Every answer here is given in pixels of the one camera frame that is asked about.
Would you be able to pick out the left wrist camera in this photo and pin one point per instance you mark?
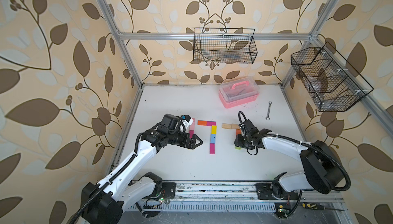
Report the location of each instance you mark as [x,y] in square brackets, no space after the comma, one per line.
[186,120]

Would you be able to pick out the blue block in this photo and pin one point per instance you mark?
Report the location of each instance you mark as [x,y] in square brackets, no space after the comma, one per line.
[213,138]

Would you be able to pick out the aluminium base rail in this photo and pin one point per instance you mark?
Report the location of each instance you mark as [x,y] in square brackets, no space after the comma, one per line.
[188,196]

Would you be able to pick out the yellow black screwdriver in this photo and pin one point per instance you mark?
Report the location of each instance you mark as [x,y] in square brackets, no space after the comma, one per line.
[314,206]

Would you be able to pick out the silver wrench on table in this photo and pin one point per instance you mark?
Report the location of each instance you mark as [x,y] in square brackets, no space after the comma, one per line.
[268,111]

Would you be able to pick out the black wire basket right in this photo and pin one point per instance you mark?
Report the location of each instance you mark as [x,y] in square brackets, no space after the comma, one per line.
[333,83]

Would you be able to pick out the yellow block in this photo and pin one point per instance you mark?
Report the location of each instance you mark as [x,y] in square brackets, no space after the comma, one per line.
[214,129]

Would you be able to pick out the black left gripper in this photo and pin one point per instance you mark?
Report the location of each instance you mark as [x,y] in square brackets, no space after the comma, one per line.
[186,137]

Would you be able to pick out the black wire basket back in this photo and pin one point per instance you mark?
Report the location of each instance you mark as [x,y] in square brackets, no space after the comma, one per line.
[224,45]

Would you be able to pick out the aluminium frame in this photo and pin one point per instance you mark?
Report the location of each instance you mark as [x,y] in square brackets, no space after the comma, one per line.
[380,114]

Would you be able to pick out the orange block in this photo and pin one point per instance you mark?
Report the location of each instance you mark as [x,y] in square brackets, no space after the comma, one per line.
[202,123]

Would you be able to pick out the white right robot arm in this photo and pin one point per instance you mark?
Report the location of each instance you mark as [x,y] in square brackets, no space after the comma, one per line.
[322,171]

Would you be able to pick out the magenta slanted block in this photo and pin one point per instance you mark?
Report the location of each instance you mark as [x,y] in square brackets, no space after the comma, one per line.
[212,148]

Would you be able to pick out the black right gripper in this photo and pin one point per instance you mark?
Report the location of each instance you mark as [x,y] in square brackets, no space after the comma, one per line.
[237,142]

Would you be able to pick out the black wire basket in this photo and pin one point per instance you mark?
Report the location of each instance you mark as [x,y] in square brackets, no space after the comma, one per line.
[333,83]
[224,45]

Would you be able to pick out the ridged wood block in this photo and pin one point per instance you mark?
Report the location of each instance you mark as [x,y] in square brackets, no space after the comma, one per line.
[226,126]

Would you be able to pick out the dark pink block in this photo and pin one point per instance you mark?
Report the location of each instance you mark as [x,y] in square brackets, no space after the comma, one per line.
[191,132]

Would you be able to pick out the pink plastic storage box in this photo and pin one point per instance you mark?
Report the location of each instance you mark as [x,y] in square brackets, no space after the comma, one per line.
[238,92]

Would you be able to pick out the light pink block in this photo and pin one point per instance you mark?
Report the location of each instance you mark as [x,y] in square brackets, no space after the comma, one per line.
[192,127]

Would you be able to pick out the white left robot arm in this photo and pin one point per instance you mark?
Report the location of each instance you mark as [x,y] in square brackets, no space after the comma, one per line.
[119,178]

